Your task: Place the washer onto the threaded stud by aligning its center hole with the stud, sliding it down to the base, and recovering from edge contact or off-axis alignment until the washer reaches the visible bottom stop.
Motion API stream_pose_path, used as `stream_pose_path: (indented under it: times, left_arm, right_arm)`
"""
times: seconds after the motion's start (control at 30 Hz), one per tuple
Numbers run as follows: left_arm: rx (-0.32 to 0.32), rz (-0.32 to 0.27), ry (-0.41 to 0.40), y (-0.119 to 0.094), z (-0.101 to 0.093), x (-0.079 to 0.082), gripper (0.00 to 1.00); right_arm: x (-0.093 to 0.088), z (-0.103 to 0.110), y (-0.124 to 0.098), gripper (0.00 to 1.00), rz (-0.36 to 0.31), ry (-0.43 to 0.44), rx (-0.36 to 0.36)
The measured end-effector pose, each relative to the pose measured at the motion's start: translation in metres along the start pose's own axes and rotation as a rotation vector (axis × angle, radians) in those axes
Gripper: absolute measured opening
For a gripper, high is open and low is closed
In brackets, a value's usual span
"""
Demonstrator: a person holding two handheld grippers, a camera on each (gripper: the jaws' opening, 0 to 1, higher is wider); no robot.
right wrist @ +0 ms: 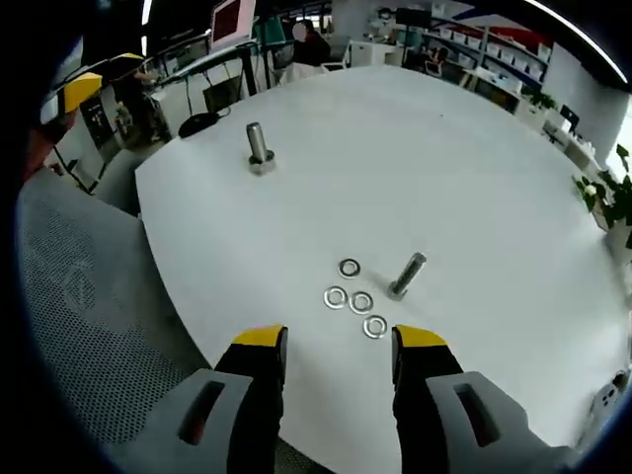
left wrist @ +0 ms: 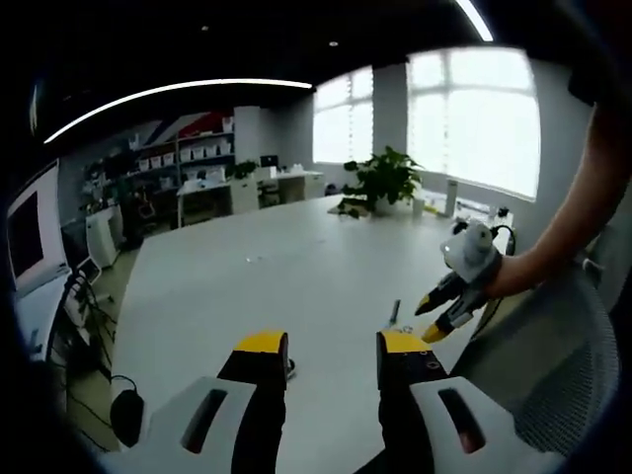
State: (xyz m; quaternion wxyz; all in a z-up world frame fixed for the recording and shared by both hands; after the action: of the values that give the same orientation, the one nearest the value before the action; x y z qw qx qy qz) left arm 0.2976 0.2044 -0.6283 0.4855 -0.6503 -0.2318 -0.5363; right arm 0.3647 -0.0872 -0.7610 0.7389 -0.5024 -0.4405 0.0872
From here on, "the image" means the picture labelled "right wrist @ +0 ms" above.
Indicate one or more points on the small steel washer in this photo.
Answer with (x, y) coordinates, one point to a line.
(351, 302)
(365, 327)
(326, 298)
(340, 268)

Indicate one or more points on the shelf rack with white bins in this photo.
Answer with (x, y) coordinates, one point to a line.
(494, 47)

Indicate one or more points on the large threaded steel stud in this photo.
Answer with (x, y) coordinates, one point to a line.
(258, 140)

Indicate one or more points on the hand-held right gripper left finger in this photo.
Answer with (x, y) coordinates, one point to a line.
(222, 419)

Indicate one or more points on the black computer mouse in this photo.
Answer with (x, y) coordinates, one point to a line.
(197, 124)

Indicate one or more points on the grey mesh office chair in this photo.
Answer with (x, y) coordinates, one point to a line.
(99, 296)

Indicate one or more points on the computer monitor with pink screen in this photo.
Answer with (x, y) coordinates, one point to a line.
(232, 20)

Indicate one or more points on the small threaded steel stud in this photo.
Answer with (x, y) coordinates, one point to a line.
(407, 276)

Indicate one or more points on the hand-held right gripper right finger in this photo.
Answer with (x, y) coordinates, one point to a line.
(444, 419)

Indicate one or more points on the green potted plant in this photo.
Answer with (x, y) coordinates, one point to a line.
(614, 197)

